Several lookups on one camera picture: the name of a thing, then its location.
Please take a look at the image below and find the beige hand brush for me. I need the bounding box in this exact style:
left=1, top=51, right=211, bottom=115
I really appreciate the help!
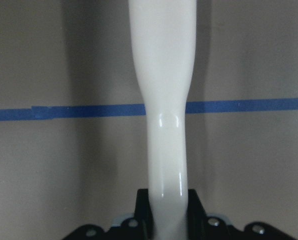
left=128, top=0, right=197, bottom=240

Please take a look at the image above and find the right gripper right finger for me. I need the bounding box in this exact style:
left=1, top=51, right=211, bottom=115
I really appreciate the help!
left=187, top=189, right=294, bottom=240

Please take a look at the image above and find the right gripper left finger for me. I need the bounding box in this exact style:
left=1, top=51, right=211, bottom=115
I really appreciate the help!
left=63, top=188, right=154, bottom=240

